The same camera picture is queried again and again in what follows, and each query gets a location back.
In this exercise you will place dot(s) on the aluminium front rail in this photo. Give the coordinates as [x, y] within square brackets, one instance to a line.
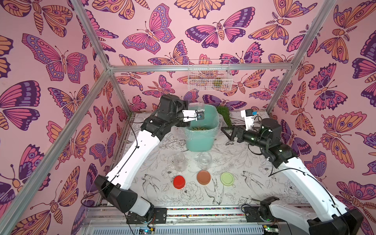
[182, 215]

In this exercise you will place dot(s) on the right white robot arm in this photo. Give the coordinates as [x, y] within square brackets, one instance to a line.
[329, 215]

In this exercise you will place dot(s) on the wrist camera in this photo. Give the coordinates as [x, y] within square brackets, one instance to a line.
[249, 118]
[192, 115]

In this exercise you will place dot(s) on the green artificial grass mat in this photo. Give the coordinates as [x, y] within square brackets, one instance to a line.
[225, 112]

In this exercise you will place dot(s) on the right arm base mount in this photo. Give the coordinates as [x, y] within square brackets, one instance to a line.
[262, 212]

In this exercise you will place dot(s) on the brown jar lid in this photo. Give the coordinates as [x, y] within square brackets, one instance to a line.
[203, 177]

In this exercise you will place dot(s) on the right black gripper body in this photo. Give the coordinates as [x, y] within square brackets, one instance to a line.
[235, 134]

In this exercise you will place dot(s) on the brown-lid peanut jar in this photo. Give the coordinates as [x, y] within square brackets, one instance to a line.
[204, 160]

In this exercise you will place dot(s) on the teal plastic trash bin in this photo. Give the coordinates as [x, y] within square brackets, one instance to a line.
[197, 146]

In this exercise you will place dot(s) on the green-lid peanut jar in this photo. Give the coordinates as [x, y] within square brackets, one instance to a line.
[199, 106]

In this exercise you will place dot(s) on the clear plastic bin liner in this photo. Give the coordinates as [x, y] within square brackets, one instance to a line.
[212, 120]

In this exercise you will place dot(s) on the clear jar of peanuts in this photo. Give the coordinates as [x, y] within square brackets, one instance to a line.
[180, 162]

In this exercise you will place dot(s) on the red jar lid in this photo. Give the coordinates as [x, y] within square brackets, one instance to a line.
[179, 182]

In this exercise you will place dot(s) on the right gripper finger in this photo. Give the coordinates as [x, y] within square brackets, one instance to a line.
[227, 130]
[230, 134]

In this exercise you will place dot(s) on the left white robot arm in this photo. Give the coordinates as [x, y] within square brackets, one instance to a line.
[115, 186]

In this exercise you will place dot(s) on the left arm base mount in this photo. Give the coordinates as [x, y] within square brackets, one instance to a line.
[156, 216]

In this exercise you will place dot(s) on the white wire basket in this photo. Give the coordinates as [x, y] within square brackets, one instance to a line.
[210, 77]

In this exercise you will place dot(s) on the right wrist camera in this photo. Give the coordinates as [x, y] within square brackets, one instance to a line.
[249, 118]

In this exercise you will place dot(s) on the green jar lid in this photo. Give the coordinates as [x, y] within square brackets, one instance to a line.
[227, 179]

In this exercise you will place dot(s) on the pile of dumped peanuts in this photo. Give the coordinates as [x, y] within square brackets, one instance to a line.
[201, 129]

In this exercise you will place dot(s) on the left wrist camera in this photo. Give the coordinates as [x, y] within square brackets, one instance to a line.
[192, 115]

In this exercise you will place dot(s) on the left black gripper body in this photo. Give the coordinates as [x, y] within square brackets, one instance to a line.
[181, 106]

